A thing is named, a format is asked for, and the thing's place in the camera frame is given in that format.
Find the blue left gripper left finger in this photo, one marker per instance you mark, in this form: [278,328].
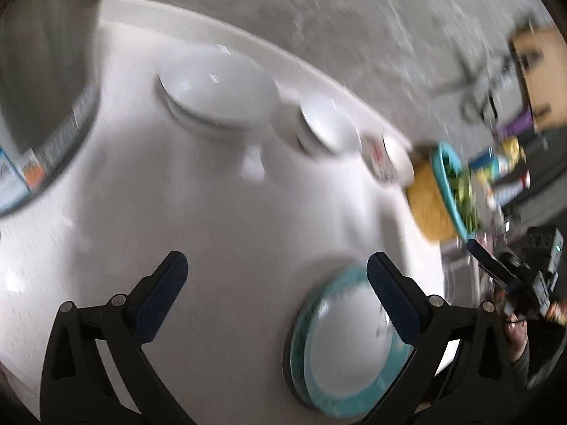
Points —
[156,294]

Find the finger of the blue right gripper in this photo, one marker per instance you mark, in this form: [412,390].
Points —
[490,265]

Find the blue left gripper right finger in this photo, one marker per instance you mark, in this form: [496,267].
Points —
[399,295]

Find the large teal floral plate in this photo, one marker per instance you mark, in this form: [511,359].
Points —
[352,352]

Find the small teal floral plate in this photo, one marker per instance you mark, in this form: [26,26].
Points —
[297,348]

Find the small patterned white bowl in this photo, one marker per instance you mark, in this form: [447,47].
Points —
[387,159]

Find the medium white bowl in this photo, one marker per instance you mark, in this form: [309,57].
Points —
[323,129]

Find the large white bowl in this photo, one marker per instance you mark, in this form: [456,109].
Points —
[220,86]

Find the person right hand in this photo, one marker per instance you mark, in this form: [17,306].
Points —
[516,330]

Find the white spray bottle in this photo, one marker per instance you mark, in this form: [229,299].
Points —
[503,194]

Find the yellow ribbed basin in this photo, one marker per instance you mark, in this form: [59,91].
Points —
[427,206]

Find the green leafy vegetables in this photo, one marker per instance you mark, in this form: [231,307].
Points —
[463,195]

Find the blue utensil cup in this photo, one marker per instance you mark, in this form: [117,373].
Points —
[483,162]

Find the yellow oil bottle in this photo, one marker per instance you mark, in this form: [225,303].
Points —
[505,159]

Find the teal colander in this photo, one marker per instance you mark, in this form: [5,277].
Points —
[443,152]

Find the purple peeler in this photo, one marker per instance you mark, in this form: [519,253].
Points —
[523,122]

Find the wooden cutting board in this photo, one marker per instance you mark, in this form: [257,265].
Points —
[542,55]

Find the stainless steel rice cooker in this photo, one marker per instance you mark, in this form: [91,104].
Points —
[50,91]

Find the black handled kitchen scissors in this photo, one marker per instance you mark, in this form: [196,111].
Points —
[478,84]

